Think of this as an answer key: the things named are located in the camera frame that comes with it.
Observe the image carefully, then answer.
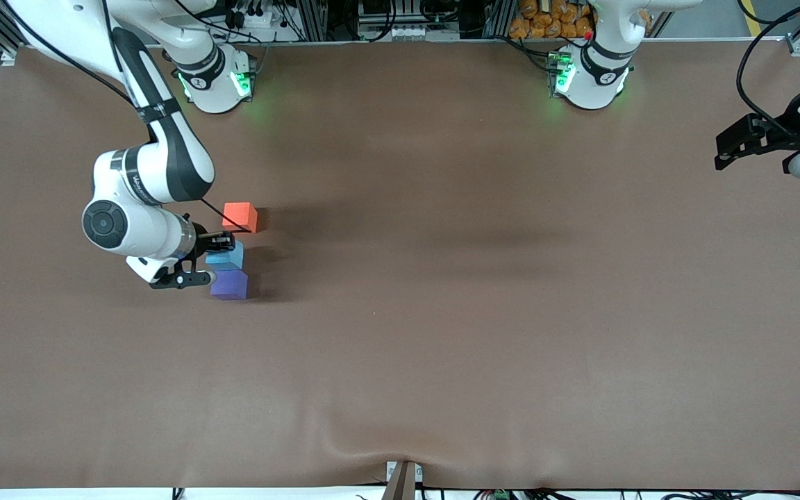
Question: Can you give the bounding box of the light blue foam block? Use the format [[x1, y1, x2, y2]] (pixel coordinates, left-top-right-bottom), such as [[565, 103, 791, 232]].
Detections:
[[206, 239, 245, 273]]

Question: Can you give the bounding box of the orange foam block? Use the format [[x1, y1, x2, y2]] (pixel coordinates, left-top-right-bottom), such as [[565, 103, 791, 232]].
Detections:
[[222, 201, 259, 235]]

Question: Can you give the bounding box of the purple foam block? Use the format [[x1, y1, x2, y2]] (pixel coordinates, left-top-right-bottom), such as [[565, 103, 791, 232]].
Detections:
[[210, 269, 250, 302]]

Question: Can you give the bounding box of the white terminal block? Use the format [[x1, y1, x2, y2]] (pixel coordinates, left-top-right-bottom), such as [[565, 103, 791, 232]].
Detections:
[[385, 24, 437, 40]]

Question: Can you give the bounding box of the brown table mat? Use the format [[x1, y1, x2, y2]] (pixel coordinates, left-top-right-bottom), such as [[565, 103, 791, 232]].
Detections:
[[0, 38, 800, 491]]

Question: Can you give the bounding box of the bag of orange items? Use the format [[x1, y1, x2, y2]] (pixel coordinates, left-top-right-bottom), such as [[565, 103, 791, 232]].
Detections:
[[509, 0, 597, 40]]

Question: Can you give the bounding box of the white power strip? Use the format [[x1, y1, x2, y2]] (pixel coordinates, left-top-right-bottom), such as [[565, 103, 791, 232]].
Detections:
[[232, 8, 283, 28]]

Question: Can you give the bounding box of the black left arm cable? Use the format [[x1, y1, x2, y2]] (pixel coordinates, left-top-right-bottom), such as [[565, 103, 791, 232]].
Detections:
[[736, 0, 800, 136]]

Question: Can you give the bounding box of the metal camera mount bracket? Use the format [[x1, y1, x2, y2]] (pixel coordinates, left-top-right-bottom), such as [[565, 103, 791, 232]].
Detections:
[[385, 460, 423, 500]]

